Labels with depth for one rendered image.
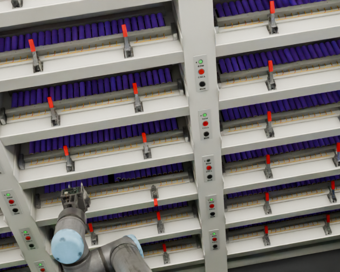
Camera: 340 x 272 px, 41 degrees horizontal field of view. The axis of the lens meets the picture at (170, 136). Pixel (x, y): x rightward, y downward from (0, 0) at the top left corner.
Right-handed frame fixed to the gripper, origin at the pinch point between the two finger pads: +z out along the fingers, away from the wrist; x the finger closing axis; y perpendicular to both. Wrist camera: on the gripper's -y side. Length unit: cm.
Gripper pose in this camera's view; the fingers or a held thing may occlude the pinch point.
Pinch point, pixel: (79, 192)
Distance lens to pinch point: 167.0
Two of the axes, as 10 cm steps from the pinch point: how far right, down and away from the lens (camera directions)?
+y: -1.4, -9.1, -4.0
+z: -1.0, -3.9, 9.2
